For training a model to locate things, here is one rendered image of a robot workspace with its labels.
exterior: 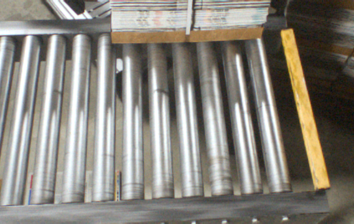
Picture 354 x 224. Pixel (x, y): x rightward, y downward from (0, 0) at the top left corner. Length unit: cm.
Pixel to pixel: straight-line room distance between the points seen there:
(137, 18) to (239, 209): 50
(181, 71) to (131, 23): 17
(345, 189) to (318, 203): 95
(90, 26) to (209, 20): 32
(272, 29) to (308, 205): 48
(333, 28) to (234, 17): 65
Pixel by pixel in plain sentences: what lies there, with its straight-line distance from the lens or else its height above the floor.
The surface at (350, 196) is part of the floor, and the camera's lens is 190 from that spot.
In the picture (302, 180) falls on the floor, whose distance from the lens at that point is 185.
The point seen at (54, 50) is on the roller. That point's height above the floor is 80.
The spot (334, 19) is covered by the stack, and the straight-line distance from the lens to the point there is 159.
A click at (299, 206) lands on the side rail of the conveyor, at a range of 94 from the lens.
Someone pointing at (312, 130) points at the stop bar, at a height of 82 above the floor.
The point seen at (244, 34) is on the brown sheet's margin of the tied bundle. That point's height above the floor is 83.
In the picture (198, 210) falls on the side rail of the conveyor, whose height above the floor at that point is 80.
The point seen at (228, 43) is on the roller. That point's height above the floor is 80.
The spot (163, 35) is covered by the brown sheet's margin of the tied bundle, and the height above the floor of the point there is 84.
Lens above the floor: 167
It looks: 61 degrees down
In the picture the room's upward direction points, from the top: 3 degrees clockwise
